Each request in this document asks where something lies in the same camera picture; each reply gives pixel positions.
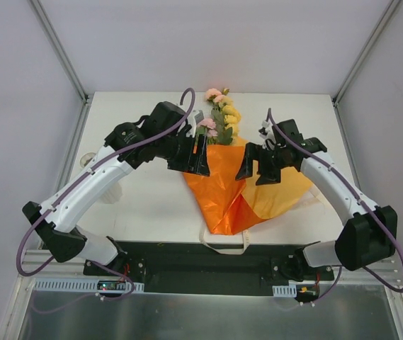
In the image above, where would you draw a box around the left white cable duct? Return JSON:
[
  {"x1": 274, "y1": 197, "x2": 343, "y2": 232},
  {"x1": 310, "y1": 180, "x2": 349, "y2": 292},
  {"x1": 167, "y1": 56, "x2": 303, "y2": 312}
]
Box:
[{"x1": 34, "y1": 278, "x2": 144, "y2": 294}]

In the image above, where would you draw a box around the white ceramic vase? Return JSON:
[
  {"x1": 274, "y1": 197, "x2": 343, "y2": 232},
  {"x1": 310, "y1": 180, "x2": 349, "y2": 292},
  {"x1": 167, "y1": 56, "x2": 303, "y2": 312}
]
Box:
[{"x1": 79, "y1": 152, "x2": 123, "y2": 205}]

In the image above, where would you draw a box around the cream printed ribbon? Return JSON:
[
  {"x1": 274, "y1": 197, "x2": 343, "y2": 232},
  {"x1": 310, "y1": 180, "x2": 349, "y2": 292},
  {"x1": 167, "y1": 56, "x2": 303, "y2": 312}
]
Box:
[{"x1": 198, "y1": 186, "x2": 335, "y2": 255}]

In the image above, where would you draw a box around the aluminium frame post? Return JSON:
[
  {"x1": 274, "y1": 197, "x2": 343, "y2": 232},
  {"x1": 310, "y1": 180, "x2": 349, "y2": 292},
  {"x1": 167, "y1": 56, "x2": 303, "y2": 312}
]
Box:
[
  {"x1": 331, "y1": 0, "x2": 403, "y2": 107},
  {"x1": 27, "y1": 0, "x2": 93, "y2": 104}
]

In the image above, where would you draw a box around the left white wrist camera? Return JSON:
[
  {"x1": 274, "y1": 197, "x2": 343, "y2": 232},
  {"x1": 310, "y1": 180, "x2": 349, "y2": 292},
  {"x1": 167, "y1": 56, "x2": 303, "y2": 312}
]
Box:
[{"x1": 177, "y1": 108, "x2": 205, "y2": 137}]

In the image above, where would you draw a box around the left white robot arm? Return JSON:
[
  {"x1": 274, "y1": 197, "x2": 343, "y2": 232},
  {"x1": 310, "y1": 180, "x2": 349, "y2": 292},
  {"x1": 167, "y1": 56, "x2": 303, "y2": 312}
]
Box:
[{"x1": 22, "y1": 101, "x2": 210, "y2": 276}]

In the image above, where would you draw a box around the right aluminium frame post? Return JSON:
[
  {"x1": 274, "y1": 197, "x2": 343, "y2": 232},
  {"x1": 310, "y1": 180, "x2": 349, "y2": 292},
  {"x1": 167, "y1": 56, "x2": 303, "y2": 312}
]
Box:
[{"x1": 331, "y1": 0, "x2": 403, "y2": 107}]

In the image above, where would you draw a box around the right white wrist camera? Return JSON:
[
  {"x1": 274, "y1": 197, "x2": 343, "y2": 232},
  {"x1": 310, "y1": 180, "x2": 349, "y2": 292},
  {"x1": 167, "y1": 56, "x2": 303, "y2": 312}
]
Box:
[{"x1": 259, "y1": 120, "x2": 277, "y2": 150}]

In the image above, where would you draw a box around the white cable duct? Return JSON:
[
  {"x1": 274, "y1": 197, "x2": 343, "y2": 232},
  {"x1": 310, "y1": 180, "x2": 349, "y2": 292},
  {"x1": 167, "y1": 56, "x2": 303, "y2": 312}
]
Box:
[
  {"x1": 34, "y1": 278, "x2": 144, "y2": 294},
  {"x1": 272, "y1": 284, "x2": 297, "y2": 298}
]

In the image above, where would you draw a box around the left aluminium frame post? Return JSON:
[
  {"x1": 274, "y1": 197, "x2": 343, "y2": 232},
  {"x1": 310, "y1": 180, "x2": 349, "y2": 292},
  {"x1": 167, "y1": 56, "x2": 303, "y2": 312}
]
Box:
[{"x1": 27, "y1": 0, "x2": 93, "y2": 104}]

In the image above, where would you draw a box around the right white cable duct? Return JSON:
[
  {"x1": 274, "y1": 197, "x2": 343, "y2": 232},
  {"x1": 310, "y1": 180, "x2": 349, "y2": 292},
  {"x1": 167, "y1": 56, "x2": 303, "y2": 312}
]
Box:
[{"x1": 272, "y1": 284, "x2": 297, "y2": 298}]

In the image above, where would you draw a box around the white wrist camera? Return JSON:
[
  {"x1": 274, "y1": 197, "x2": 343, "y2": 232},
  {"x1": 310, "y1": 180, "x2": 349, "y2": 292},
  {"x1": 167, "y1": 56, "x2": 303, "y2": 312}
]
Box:
[
  {"x1": 259, "y1": 120, "x2": 277, "y2": 150},
  {"x1": 177, "y1": 108, "x2": 205, "y2": 137}
]

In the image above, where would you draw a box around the artificial flower bouquet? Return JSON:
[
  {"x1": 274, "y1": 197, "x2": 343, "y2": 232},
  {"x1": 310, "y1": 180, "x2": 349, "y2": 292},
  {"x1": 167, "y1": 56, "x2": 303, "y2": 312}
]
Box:
[{"x1": 195, "y1": 88, "x2": 242, "y2": 146}]

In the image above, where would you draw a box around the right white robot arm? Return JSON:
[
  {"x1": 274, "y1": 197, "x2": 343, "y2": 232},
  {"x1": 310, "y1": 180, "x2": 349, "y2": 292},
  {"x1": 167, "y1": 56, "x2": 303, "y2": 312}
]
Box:
[{"x1": 236, "y1": 120, "x2": 397, "y2": 282}]

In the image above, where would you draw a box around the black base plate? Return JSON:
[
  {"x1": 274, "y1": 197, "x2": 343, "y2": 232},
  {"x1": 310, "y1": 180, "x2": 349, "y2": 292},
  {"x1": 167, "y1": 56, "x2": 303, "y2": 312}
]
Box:
[{"x1": 82, "y1": 242, "x2": 337, "y2": 295}]

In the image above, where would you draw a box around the orange wrapping paper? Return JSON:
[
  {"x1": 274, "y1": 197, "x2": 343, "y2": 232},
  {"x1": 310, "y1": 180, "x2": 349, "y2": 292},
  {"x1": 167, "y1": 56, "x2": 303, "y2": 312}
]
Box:
[{"x1": 183, "y1": 137, "x2": 312, "y2": 236}]

